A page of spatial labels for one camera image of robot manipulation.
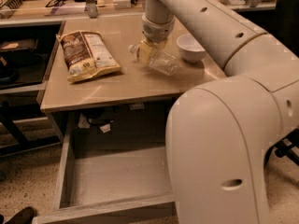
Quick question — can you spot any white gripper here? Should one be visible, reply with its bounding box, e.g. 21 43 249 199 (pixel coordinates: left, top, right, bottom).
136 15 175 65

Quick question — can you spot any clear plastic water bottle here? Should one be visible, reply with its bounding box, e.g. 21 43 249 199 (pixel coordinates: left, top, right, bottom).
129 43 179 76

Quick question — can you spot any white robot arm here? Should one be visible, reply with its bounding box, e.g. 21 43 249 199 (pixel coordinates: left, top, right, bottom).
143 0 299 224

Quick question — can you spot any open grey wooden drawer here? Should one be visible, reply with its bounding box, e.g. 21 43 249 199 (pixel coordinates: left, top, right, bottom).
33 105 176 224

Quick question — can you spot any white ceramic bowl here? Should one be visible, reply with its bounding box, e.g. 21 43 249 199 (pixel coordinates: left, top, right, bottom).
177 34 206 63

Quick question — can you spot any brown chip bag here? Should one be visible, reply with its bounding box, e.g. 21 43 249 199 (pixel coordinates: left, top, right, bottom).
57 30 121 83

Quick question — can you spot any long background workbench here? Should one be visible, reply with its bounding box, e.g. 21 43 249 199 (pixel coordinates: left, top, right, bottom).
0 0 288 28

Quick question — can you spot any black office chair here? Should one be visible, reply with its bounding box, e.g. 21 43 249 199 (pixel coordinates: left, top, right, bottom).
264 0 299 170

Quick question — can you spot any dark shoe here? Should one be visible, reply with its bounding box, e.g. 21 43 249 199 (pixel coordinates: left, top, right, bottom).
5 206 36 224

